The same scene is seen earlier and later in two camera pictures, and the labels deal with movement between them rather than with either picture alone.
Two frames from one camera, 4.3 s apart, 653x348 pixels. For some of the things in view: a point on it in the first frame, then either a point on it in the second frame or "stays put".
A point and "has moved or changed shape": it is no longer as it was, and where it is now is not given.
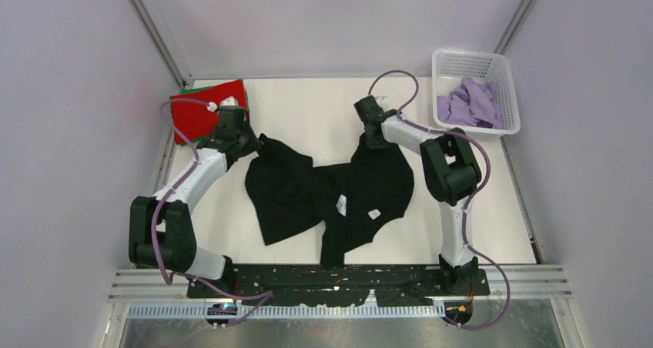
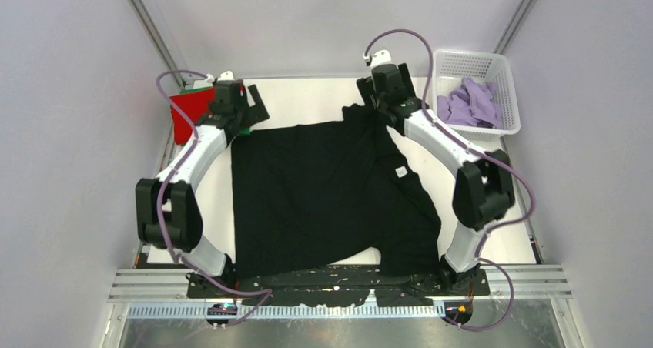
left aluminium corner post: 176,68 stays put
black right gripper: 373,144 → 366,88
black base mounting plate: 340,281 stays put
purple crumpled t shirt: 471,103 stays put
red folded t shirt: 193,121 stays put
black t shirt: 287,193 has moved or changed shape
